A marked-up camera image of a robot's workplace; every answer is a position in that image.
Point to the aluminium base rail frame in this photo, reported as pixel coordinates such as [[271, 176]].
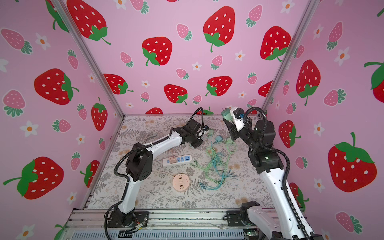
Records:
[[167, 224]]

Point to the pink plug adapter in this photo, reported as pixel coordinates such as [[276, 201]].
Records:
[[172, 160]]

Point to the round pink power socket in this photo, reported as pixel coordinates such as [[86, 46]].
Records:
[[181, 183]]

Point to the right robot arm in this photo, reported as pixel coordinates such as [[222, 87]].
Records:
[[273, 166]]

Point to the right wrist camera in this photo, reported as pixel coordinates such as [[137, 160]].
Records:
[[238, 115]]

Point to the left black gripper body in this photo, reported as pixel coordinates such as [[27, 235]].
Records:
[[195, 141]]

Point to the white blue power strip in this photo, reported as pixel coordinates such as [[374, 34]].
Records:
[[181, 160]]

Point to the light green plug adapter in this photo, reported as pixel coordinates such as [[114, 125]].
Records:
[[229, 141]]

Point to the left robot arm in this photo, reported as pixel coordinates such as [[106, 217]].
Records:
[[137, 165]]

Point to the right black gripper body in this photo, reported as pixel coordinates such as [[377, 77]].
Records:
[[246, 135]]

